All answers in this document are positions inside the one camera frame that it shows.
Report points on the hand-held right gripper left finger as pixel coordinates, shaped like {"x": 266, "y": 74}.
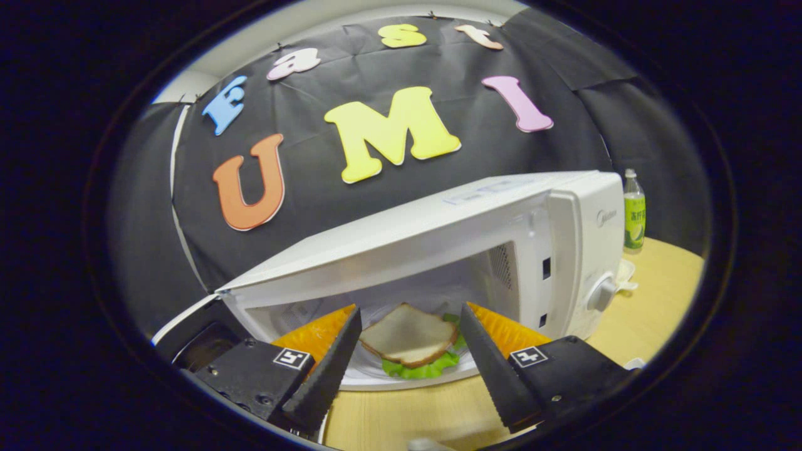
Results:
{"x": 326, "y": 376}

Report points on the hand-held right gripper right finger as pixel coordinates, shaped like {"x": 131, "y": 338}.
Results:
{"x": 495, "y": 376}

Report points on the sandwich with lettuce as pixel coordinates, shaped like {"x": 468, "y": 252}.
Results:
{"x": 407, "y": 335}

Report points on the white microwave oven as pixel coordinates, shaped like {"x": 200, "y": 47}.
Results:
{"x": 438, "y": 219}

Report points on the white divided dish of beans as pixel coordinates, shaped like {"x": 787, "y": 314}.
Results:
{"x": 625, "y": 275}

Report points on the green drink bottle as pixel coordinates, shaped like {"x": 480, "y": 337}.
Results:
{"x": 634, "y": 219}

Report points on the black backdrop cloth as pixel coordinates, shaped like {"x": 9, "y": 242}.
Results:
{"x": 301, "y": 106}

